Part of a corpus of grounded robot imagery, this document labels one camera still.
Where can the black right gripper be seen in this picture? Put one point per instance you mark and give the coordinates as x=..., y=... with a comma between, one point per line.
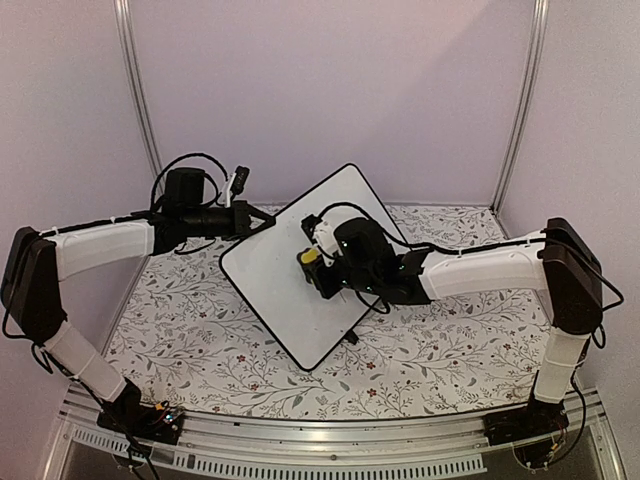
x=327, y=288

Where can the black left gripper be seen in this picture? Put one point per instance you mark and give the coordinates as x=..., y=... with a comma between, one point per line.
x=241, y=222

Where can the white whiteboard black frame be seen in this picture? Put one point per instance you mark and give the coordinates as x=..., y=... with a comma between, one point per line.
x=265, y=272

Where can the yellow black whiteboard eraser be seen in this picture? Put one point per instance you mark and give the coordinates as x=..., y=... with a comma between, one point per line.
x=308, y=256

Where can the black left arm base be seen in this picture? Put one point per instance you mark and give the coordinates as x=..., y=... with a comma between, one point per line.
x=127, y=414

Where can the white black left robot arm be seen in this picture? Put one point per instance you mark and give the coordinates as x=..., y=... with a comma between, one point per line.
x=42, y=265

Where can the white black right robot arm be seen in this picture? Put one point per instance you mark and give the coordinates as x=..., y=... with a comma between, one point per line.
x=554, y=262

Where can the black whiteboard stand foot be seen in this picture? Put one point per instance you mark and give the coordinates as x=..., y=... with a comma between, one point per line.
x=352, y=337

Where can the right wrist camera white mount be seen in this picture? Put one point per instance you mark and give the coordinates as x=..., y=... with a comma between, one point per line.
x=321, y=234

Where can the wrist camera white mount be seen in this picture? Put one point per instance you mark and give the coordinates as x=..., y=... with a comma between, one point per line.
x=321, y=234
x=234, y=186

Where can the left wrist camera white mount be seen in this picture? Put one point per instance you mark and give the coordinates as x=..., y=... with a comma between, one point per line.
x=234, y=186

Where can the aluminium front rail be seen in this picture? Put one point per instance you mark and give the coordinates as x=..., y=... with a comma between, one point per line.
x=226, y=447

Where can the aluminium corner post left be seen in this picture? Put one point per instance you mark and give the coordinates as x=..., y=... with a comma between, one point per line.
x=127, y=41

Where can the aluminium corner post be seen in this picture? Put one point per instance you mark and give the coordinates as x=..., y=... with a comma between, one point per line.
x=525, y=97
x=127, y=41

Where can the aluminium corner post right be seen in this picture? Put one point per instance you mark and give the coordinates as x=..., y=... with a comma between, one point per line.
x=525, y=97

